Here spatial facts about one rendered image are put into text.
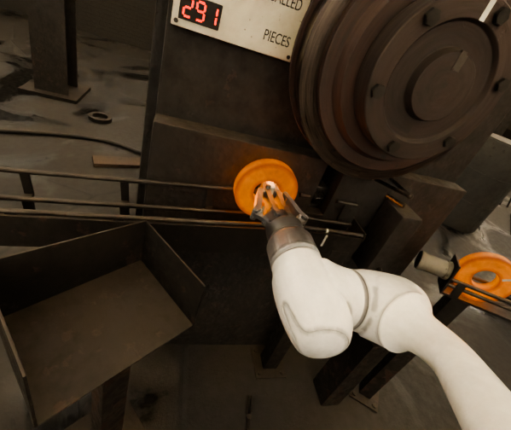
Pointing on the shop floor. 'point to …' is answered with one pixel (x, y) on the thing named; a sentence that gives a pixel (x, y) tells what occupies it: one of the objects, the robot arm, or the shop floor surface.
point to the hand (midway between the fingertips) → (268, 183)
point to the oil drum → (490, 181)
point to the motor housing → (347, 369)
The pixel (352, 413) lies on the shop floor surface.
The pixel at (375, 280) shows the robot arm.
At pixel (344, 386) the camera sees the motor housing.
